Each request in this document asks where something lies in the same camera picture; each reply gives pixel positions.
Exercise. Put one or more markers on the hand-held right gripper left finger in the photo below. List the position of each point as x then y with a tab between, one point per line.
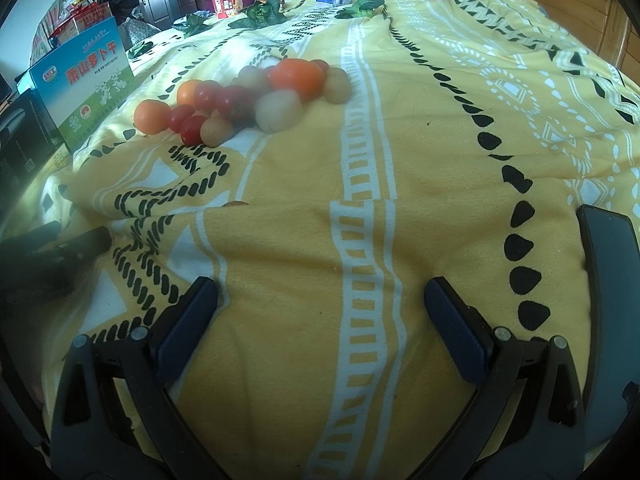
187	325

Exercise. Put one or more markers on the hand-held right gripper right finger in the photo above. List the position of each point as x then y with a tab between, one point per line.
455	330

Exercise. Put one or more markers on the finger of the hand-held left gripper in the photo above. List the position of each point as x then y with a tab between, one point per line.
85	244

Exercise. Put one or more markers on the orange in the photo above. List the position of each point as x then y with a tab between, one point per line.
296	79
151	116
188	92

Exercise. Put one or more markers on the tan longan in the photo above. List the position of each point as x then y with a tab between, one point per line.
336	85
216	131

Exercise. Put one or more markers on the red grape bunch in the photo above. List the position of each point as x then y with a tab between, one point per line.
232	102

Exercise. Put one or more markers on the large whitish longan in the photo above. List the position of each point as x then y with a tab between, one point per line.
278	110

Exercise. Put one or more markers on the pale longan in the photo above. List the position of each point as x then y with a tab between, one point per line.
252	77

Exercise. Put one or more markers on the black cardboard box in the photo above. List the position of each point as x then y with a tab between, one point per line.
25	150

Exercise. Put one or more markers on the yellow patterned blanket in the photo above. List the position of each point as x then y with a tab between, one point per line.
300	260

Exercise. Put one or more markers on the blue green cardboard box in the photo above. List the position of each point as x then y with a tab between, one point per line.
85	85

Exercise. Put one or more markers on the green bok choy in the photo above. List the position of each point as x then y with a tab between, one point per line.
140	49
260	14
361	2
191	23

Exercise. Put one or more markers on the folded round table floral cover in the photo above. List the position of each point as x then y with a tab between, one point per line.
47	25

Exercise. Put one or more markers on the red printed cardboard box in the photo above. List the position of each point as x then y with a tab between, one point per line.
82	20

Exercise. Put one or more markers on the red instant noodle cup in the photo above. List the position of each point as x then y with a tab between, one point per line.
227	3

